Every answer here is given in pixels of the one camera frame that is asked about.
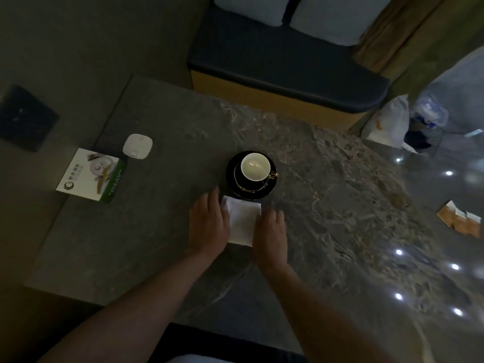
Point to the clear plastic bag with blue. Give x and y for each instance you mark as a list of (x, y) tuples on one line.
[(429, 109)]

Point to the white rounded square device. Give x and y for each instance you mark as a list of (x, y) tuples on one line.
[(137, 146)]

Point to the person's left forearm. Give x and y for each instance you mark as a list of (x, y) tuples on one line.
[(143, 304)]

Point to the black square object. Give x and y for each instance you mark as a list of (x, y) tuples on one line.
[(26, 119)]

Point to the person's dark clothing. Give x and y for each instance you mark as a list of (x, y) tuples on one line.
[(227, 342)]

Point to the dark blue cushioned bench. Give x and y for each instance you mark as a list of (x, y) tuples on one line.
[(279, 67)]

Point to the black cup with white inside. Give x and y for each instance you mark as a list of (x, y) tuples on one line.
[(254, 168)]

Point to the white paper napkin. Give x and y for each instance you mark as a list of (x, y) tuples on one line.
[(244, 221)]

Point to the brown and white packets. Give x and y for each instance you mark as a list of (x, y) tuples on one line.
[(459, 219)]

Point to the person's right forearm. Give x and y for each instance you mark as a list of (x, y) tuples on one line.
[(321, 317)]

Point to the white plastic bag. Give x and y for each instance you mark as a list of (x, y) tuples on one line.
[(389, 122)]

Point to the white and green tissue box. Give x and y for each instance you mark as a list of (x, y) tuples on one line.
[(90, 175)]

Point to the person's left thumb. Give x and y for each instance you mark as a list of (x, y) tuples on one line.
[(225, 216)]

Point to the person's right hand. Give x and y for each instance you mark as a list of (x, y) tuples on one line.
[(271, 243)]

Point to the brown curtain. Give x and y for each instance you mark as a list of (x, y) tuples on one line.
[(408, 37)]

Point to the person's left hand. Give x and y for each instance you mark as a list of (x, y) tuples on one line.
[(207, 226)]

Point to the black saucer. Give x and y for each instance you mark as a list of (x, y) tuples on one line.
[(242, 190)]

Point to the grey pillow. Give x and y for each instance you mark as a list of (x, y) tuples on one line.
[(251, 9), (336, 16)]

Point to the person's right thumb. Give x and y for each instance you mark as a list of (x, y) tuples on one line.
[(258, 224)]

